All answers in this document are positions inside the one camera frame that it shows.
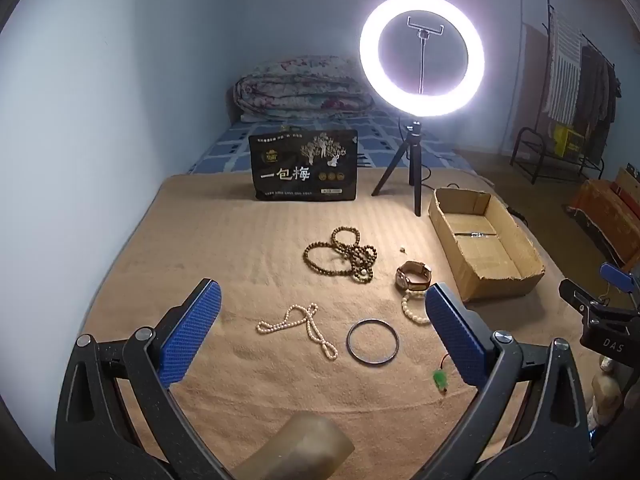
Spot green pendant with red cord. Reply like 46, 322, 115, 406
431, 357, 451, 395

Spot white ring light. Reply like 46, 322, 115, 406
359, 0, 486, 120

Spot white striped hanging garment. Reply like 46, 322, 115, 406
545, 10, 583, 126

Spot black tripod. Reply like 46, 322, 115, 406
371, 119, 433, 217

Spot pearl necklace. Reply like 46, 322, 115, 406
256, 302, 338, 360

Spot black metal shoe rack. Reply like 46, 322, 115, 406
510, 126, 606, 185

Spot beige rounded object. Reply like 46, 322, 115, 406
240, 414, 357, 480

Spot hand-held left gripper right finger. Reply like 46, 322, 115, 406
424, 282, 591, 480

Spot pearl bracelet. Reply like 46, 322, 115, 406
401, 287, 433, 325

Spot dark hanging garments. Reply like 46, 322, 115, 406
575, 45, 621, 133

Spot blue patterned bedsheet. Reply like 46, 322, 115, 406
187, 110, 476, 176

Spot cardboard box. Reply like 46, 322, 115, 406
428, 187, 546, 303

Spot clothes rack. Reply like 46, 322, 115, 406
545, 0, 623, 126

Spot yellow box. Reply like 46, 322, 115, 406
552, 125, 586, 156

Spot folded floral quilt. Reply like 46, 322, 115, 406
234, 55, 376, 123

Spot orange cloth cover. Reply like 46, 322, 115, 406
565, 177, 640, 268

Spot brown strap wristwatch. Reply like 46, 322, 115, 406
395, 261, 433, 292

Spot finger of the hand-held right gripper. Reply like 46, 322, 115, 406
559, 279, 608, 328
599, 261, 640, 301

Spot brown wooden board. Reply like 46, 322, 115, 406
512, 24, 551, 158

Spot person's right hand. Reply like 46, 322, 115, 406
590, 360, 625, 433

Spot black snack bag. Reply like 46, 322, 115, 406
248, 129, 359, 202

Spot phone clamp holder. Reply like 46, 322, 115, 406
406, 15, 447, 96

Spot brown wooden bead necklace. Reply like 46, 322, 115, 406
304, 226, 378, 283

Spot metal bangle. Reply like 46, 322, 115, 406
346, 319, 400, 367

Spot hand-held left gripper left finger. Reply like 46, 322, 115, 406
54, 278, 223, 480

